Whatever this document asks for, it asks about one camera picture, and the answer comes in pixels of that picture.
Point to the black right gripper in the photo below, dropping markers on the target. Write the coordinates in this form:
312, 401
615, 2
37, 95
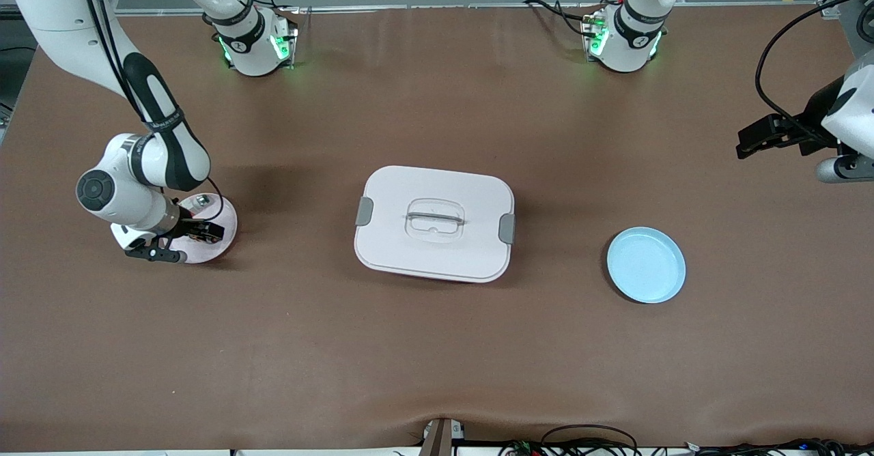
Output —
186, 227

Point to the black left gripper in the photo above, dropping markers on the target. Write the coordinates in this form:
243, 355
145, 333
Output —
810, 119

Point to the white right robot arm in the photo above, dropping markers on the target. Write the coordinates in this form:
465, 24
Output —
41, 5

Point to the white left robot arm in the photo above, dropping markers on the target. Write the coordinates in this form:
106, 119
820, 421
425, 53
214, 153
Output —
631, 39

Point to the white lidded storage box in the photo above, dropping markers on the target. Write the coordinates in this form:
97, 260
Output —
437, 251

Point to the pink round plate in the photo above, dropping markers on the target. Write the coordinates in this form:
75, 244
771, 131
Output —
222, 214

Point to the light blue round plate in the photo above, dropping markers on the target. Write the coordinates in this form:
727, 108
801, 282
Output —
645, 265

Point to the white green push-button switch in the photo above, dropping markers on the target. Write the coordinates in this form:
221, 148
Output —
202, 201

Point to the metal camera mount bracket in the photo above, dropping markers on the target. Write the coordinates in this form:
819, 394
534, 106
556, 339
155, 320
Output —
440, 439

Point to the metal table edge rail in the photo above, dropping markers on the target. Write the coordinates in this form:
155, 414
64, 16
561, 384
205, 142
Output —
444, 7

